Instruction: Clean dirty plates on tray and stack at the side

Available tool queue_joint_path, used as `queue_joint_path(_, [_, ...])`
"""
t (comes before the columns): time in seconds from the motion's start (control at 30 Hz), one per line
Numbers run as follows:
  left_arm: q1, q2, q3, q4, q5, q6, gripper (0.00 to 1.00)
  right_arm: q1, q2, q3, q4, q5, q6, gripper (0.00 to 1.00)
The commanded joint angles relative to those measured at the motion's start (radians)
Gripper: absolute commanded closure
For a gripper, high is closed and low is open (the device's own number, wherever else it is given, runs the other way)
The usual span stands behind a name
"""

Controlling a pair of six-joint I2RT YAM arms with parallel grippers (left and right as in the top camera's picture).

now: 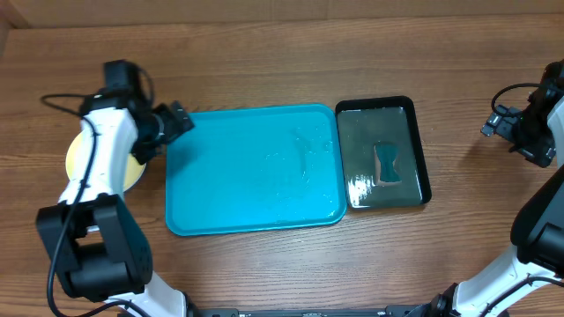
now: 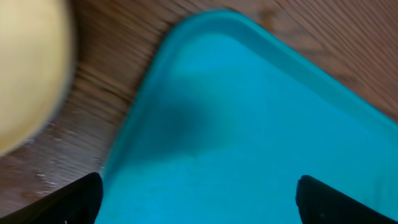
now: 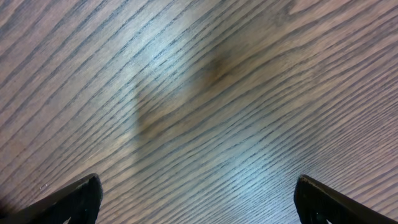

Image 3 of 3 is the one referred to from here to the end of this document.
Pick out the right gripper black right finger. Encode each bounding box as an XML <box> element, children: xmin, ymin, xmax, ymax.
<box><xmin>294</xmin><ymin>175</ymin><xmax>397</xmax><ymax>224</ymax></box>

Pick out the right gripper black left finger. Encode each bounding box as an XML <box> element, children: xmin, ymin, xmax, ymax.
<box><xmin>1</xmin><ymin>173</ymin><xmax>103</xmax><ymax>224</ymax></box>

